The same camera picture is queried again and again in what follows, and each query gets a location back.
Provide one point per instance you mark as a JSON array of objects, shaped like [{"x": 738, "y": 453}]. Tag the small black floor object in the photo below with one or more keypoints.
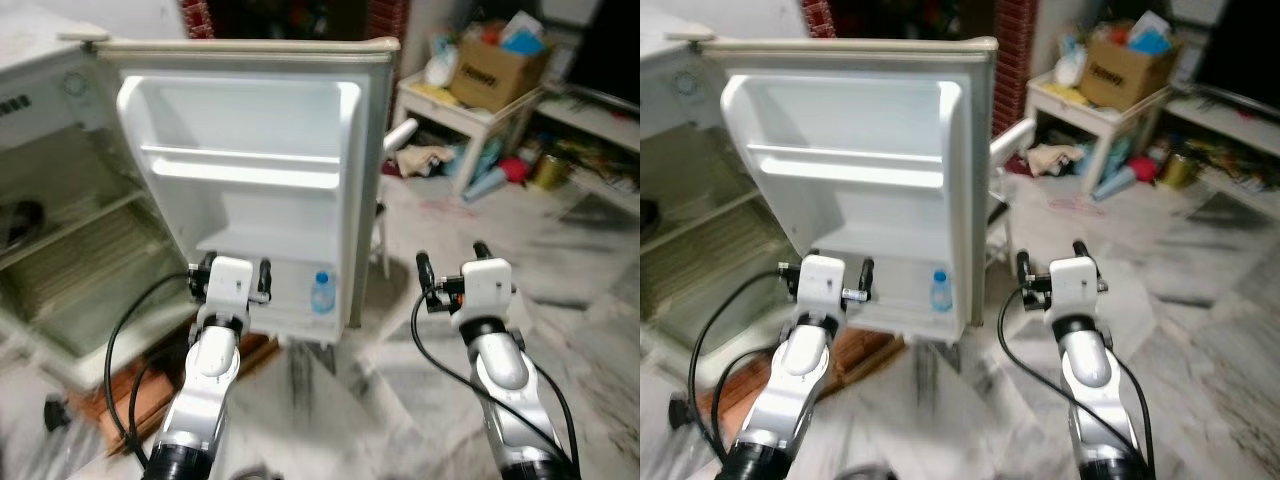
[
  {"x": 681, "y": 411},
  {"x": 56, "y": 411}
]

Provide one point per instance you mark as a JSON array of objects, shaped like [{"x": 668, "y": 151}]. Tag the brown wooden fridge base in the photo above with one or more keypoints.
[
  {"x": 860, "y": 355},
  {"x": 150, "y": 395}
]

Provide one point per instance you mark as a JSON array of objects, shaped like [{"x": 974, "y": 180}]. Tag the brown cardboard box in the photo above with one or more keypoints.
[
  {"x": 1120, "y": 72},
  {"x": 490, "y": 75}
]

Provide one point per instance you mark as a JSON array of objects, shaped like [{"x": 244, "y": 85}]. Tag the low white shelf unit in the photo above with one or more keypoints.
[
  {"x": 600, "y": 130},
  {"x": 1235, "y": 130}
]

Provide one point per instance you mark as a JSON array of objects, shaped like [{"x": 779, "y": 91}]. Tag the clear plastic water bottle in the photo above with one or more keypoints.
[
  {"x": 940, "y": 291},
  {"x": 321, "y": 293}
]

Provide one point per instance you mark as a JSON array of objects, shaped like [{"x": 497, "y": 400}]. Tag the white plastic jar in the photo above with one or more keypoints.
[
  {"x": 1070, "y": 66},
  {"x": 440, "y": 68}
]

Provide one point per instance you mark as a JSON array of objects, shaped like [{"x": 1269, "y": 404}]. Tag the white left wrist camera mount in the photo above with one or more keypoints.
[
  {"x": 230, "y": 285},
  {"x": 823, "y": 285}
]

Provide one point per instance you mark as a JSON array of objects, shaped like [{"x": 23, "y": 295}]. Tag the beige crumpled cloth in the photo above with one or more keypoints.
[
  {"x": 1056, "y": 158},
  {"x": 425, "y": 160}
]

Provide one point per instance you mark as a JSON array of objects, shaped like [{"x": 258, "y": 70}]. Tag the gold metal can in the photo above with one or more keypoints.
[
  {"x": 1178, "y": 171},
  {"x": 549, "y": 173}
]

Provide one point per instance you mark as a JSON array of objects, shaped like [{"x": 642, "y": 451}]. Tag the black television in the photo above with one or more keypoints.
[
  {"x": 610, "y": 50},
  {"x": 1240, "y": 45}
]

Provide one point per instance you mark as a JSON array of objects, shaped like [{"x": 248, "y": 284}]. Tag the light blue cone cup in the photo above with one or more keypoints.
[
  {"x": 485, "y": 184},
  {"x": 1118, "y": 184}
]

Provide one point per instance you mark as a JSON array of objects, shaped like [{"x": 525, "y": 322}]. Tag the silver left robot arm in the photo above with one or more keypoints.
[
  {"x": 790, "y": 390},
  {"x": 205, "y": 390}
]

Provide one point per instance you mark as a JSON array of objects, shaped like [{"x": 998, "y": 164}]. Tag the grey fridge door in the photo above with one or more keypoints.
[
  {"x": 250, "y": 130},
  {"x": 850, "y": 130}
]

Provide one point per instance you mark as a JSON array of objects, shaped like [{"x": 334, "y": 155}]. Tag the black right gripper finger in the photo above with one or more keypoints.
[
  {"x": 425, "y": 270},
  {"x": 482, "y": 250},
  {"x": 1023, "y": 267},
  {"x": 1080, "y": 248}
]

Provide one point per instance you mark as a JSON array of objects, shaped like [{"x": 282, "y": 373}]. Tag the red round object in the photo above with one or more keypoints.
[
  {"x": 1143, "y": 168},
  {"x": 514, "y": 168}
]

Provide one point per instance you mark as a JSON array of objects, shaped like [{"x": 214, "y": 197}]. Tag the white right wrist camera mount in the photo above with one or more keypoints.
[
  {"x": 485, "y": 290},
  {"x": 1075, "y": 288}
]

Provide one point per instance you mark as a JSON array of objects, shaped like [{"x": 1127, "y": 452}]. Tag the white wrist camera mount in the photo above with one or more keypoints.
[
  {"x": 823, "y": 285},
  {"x": 230, "y": 285},
  {"x": 1075, "y": 288},
  {"x": 485, "y": 290}
]

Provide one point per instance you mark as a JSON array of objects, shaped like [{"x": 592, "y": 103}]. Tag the white side table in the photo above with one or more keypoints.
[
  {"x": 480, "y": 120},
  {"x": 1110, "y": 120}
]

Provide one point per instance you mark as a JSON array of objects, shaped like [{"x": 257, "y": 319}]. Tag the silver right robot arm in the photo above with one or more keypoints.
[
  {"x": 1095, "y": 385},
  {"x": 510, "y": 385}
]

